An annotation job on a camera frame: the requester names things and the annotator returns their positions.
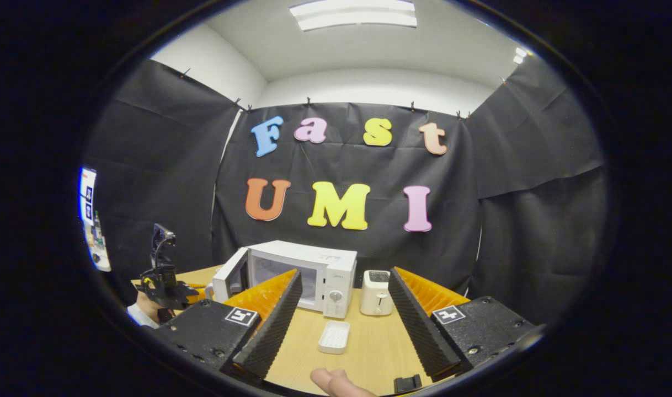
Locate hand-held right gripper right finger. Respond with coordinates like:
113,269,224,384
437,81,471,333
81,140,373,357
387,266,538,382

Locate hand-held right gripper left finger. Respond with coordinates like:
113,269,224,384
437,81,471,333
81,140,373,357
148,269,305,385

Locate white microwave oven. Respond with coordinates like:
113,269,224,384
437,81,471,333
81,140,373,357
205,240,359,319

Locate cream toaster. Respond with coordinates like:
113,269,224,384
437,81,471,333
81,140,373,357
360,270,394,316

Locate white plastic tray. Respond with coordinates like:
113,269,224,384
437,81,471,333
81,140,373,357
318,321,351,355

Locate white shelf with items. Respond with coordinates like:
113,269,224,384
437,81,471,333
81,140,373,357
79,167,112,272

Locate row of black clips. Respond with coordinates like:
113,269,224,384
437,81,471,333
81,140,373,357
179,67,508,119

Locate long ceiling light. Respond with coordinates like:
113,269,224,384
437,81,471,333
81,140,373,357
289,0,418,31

